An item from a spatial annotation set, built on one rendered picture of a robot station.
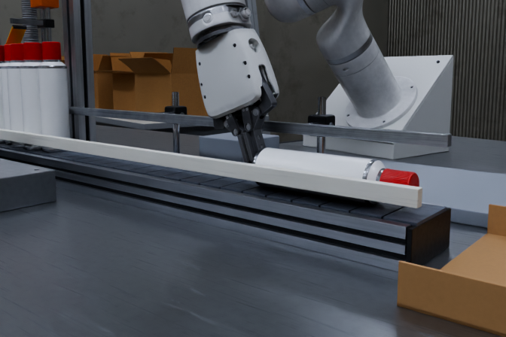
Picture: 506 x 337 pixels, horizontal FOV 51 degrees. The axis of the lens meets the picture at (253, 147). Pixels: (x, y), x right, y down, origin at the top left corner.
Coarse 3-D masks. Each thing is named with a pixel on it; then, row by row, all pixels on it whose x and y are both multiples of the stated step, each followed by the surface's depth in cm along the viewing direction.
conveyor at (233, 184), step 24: (0, 144) 111; (120, 168) 83; (144, 168) 83; (168, 168) 84; (240, 192) 68; (264, 192) 67; (288, 192) 67; (384, 216) 56; (408, 216) 56; (432, 216) 57
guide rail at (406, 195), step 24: (48, 144) 96; (72, 144) 91; (96, 144) 86; (192, 168) 73; (216, 168) 70; (240, 168) 67; (264, 168) 65; (288, 168) 64; (336, 192) 59; (360, 192) 57; (384, 192) 55; (408, 192) 53
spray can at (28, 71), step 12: (24, 48) 102; (36, 48) 102; (36, 60) 102; (24, 72) 101; (36, 72) 101; (24, 84) 102; (36, 84) 102; (24, 96) 102; (36, 96) 102; (24, 108) 102; (36, 108) 102; (24, 120) 103; (36, 120) 102; (36, 132) 103; (24, 144) 104
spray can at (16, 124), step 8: (16, 48) 105; (16, 56) 105; (8, 64) 106; (16, 64) 104; (8, 72) 105; (16, 72) 104; (8, 80) 105; (16, 80) 105; (8, 88) 106; (16, 88) 105; (8, 96) 106; (16, 96) 105; (16, 104) 105; (16, 112) 105; (16, 120) 106; (16, 128) 106; (16, 144) 106
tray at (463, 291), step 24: (504, 216) 64; (480, 240) 63; (504, 240) 63; (408, 264) 45; (456, 264) 55; (480, 264) 55; (504, 264) 55; (408, 288) 45; (432, 288) 44; (456, 288) 42; (480, 288) 41; (504, 288) 40; (432, 312) 44; (456, 312) 43; (480, 312) 41; (504, 312) 40; (504, 336) 40
